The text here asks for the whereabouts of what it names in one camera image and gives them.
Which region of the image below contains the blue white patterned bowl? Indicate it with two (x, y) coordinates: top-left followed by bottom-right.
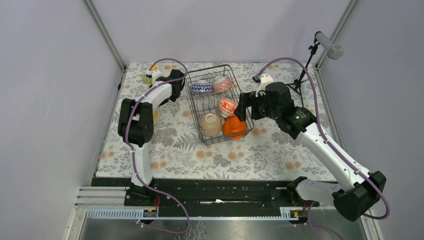
(191, 82), (214, 94)

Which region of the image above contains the red white patterned bowl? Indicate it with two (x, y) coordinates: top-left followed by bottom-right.
(218, 98), (238, 119)

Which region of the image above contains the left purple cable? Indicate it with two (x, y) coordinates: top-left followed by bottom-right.
(124, 58), (192, 235)

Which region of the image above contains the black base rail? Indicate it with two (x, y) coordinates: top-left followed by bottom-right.
(91, 177), (311, 218)

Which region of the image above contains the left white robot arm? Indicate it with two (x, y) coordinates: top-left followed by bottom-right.
(117, 69), (187, 206)

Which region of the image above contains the floral tablecloth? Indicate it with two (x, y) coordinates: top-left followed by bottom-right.
(95, 61), (335, 181)

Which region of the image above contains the pink speckled bowl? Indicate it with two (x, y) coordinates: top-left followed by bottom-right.
(212, 75), (233, 94)

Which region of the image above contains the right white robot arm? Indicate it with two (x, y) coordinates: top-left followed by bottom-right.
(234, 74), (387, 222)

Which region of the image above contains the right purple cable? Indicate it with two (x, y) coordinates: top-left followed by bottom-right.
(252, 56), (391, 240)

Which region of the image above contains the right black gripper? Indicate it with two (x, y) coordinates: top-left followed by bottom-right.
(233, 90), (280, 122)

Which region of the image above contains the purple cable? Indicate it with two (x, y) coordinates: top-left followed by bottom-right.
(252, 56), (391, 240)
(124, 58), (192, 235)

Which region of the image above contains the yellow patterned bowl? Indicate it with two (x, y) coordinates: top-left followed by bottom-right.
(152, 106), (161, 122)

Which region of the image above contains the orange bowl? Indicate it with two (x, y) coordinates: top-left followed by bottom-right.
(222, 116), (248, 140)

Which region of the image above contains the beige ceramic bowl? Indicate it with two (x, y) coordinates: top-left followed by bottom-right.
(199, 112), (223, 137)

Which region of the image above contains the grey microphone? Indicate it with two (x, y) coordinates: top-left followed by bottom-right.
(314, 31), (344, 60)

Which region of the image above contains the black wire dish rack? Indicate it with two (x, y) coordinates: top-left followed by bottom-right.
(185, 64), (254, 145)

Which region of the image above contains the black microphone tripod stand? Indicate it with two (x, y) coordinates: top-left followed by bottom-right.
(286, 40), (320, 107)

